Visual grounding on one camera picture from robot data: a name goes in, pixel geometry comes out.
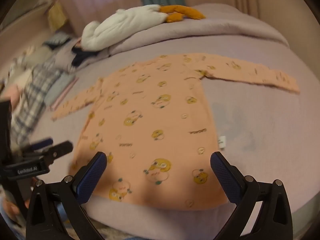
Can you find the yellow cloth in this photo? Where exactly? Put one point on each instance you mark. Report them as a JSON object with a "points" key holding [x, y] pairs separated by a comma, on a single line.
{"points": [[56, 15]]}

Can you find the grey folded cloth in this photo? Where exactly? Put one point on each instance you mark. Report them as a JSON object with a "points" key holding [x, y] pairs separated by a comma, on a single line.
{"points": [[60, 87]]}

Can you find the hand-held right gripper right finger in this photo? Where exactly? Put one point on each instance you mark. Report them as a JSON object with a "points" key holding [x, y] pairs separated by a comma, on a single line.
{"points": [[225, 180]]}

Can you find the lavender bed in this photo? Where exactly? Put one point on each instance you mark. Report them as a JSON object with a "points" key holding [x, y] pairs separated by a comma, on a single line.
{"points": [[262, 135]]}

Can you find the lavender duvet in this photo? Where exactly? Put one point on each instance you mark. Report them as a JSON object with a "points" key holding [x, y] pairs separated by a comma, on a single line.
{"points": [[205, 33]]}

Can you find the plaid cloth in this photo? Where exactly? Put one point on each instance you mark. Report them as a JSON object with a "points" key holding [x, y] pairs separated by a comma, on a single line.
{"points": [[32, 97]]}

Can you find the dark striped cloth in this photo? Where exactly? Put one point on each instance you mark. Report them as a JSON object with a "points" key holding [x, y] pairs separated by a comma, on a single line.
{"points": [[57, 40]]}

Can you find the orange plush toy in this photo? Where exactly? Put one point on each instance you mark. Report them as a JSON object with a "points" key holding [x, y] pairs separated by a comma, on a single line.
{"points": [[125, 22]]}

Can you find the pink folded cloth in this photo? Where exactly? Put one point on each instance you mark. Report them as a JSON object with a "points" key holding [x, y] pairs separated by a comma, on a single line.
{"points": [[65, 91]]}

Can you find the dark navy cloth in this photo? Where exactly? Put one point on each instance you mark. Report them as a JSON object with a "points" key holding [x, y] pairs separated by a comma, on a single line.
{"points": [[78, 55]]}

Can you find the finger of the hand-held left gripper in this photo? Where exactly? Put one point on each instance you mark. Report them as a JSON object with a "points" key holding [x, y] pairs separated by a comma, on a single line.
{"points": [[60, 149], [43, 143]]}

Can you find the orange printed long-sleeve shirt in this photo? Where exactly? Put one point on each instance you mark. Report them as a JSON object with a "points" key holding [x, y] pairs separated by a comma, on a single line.
{"points": [[162, 120]]}

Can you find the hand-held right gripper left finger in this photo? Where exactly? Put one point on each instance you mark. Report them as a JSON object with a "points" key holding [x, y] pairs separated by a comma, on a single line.
{"points": [[92, 178]]}

